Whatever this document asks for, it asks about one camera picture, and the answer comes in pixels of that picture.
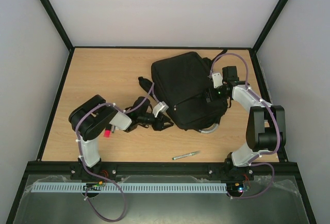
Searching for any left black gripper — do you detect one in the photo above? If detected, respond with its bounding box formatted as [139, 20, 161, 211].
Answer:
[138, 111, 174, 130]

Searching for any light blue slotted cable duct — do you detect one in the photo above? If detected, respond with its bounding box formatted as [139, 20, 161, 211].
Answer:
[31, 182, 227, 194]

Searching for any pink highlighter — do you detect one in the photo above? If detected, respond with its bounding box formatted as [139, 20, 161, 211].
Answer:
[104, 129, 112, 138]

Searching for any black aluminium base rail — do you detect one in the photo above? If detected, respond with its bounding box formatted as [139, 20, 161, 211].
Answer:
[25, 161, 300, 181]

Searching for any purple cable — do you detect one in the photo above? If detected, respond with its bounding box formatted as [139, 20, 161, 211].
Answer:
[76, 82, 155, 221]
[209, 53, 282, 200]

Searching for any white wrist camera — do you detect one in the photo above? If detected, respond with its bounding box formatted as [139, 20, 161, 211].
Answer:
[152, 101, 169, 118]
[211, 72, 223, 89]

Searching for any black enclosure frame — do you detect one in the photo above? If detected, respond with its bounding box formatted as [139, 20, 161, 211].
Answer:
[6, 0, 316, 223]

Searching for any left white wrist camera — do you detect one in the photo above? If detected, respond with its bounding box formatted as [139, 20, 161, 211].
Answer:
[152, 101, 169, 118]

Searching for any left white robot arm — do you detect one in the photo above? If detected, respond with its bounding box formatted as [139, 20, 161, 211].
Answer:
[69, 94, 174, 168]

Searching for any black student backpack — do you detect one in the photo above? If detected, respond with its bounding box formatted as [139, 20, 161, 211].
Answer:
[138, 52, 228, 134]

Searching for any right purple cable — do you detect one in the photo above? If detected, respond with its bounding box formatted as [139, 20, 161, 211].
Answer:
[209, 53, 282, 200]

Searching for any silver green marker pen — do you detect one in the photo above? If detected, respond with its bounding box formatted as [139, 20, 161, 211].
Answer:
[172, 151, 200, 161]

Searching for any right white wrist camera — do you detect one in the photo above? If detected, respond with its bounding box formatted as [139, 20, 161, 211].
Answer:
[211, 72, 223, 89]

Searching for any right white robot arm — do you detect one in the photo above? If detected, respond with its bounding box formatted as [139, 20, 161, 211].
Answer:
[209, 66, 286, 179]

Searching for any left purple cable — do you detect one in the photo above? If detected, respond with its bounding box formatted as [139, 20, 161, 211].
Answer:
[76, 82, 155, 221]

